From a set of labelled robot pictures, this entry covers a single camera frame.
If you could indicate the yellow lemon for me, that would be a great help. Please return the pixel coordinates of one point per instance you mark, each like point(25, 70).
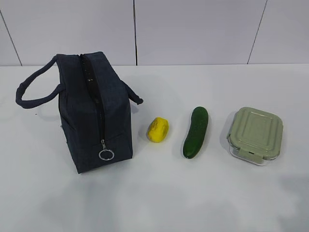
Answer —
point(158, 130)

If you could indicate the green cucumber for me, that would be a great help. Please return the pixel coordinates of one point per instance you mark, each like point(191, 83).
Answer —
point(196, 133)

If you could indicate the navy blue lunch bag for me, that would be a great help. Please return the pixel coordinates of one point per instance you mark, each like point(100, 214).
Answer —
point(94, 106)

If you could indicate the glass container green lid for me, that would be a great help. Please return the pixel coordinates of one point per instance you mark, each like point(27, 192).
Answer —
point(255, 136)

